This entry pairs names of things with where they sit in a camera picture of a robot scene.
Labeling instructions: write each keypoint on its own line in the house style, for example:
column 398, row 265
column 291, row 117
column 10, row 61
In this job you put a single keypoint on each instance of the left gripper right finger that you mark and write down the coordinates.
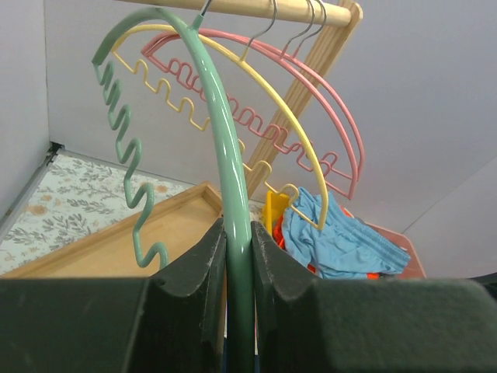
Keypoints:
column 308, row 324

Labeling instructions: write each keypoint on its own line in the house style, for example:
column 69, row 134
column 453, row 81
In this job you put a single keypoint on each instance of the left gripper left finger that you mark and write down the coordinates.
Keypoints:
column 171, row 321

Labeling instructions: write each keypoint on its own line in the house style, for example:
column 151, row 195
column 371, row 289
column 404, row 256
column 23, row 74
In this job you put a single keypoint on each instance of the green wavy hanger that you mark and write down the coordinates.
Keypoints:
column 237, row 224

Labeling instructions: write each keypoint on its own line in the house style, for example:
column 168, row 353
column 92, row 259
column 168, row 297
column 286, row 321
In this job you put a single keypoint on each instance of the light blue shorts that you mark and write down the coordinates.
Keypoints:
column 345, row 248

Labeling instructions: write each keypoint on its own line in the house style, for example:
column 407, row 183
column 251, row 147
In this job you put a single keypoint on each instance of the orange shorts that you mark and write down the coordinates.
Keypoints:
column 279, row 239

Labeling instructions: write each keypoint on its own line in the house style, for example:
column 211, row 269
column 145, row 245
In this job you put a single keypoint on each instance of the pink wavy hanger front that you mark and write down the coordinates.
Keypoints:
column 247, row 117

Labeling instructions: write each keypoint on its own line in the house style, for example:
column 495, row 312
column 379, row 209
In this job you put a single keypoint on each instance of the yellow wavy hanger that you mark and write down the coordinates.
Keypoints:
column 304, row 144

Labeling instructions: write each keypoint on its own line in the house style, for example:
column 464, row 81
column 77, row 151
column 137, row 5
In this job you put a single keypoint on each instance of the wooden clothes rack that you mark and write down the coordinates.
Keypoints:
column 181, row 221

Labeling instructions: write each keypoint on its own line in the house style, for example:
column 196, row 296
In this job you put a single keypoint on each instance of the pink divided tray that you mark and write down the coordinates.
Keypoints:
column 414, row 269

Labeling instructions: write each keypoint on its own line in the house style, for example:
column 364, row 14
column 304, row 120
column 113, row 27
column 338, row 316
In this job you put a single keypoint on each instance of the yellow plastic bin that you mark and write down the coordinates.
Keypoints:
column 274, row 207

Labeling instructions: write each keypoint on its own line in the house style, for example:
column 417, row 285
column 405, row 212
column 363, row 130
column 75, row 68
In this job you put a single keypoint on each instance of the floral table mat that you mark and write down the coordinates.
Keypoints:
column 75, row 198

